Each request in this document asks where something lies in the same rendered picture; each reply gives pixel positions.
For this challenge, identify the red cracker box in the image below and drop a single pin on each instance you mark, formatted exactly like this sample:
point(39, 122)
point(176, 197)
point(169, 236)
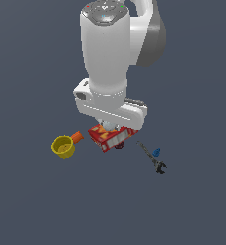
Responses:
point(110, 136)

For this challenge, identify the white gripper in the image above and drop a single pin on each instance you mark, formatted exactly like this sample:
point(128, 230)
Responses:
point(111, 110)

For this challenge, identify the grey adjustable wrench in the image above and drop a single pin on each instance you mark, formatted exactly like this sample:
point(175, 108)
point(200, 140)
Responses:
point(152, 158)

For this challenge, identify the dark red small object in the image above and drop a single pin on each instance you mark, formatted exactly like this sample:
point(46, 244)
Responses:
point(119, 146)

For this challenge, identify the small blue object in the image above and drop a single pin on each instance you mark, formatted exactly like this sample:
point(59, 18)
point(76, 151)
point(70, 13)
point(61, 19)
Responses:
point(156, 152)

